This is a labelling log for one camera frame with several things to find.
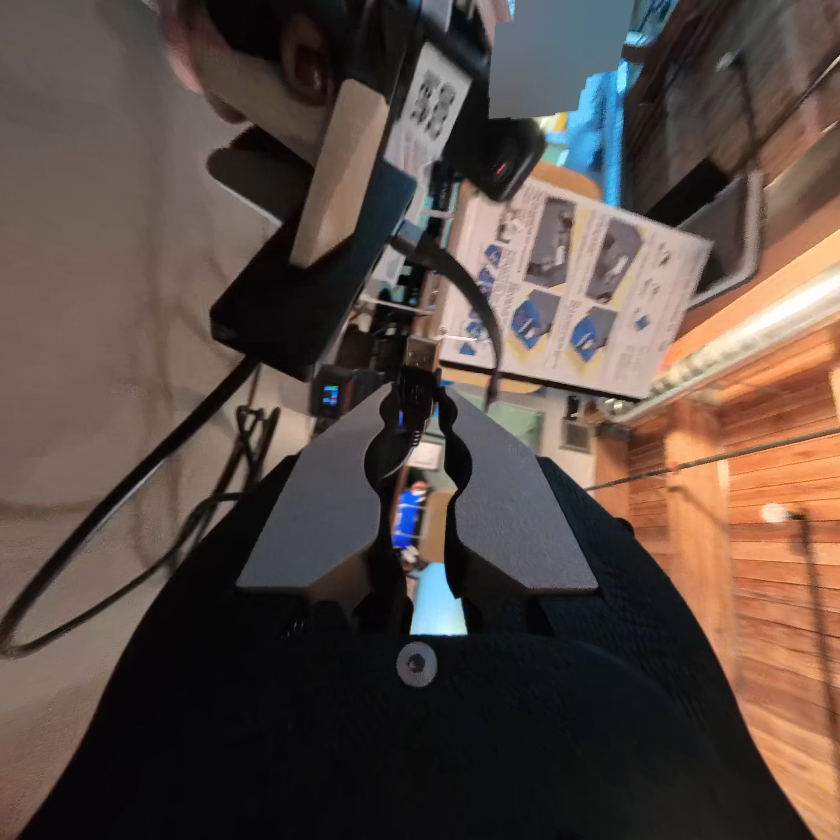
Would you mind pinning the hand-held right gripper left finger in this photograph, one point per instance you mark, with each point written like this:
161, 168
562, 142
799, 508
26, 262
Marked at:
315, 518

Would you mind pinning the black battery charger case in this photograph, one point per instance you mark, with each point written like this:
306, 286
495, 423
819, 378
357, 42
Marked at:
331, 397

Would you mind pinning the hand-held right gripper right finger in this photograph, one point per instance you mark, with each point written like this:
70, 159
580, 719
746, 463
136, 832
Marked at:
518, 525

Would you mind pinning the black usb hub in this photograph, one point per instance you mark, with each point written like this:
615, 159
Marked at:
308, 315

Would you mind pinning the grey rounded panel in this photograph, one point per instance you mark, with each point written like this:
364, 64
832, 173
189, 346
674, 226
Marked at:
722, 243

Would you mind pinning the person's left hand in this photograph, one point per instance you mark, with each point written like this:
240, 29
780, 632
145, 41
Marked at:
187, 52

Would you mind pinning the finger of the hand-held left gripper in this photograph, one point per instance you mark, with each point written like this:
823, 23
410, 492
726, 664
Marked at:
262, 174
348, 170

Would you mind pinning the silver ceiling duct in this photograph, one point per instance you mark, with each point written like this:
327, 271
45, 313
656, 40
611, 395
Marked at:
754, 328

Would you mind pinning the wooden framed poster stand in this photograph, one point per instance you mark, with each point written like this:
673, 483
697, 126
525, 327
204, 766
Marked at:
590, 295

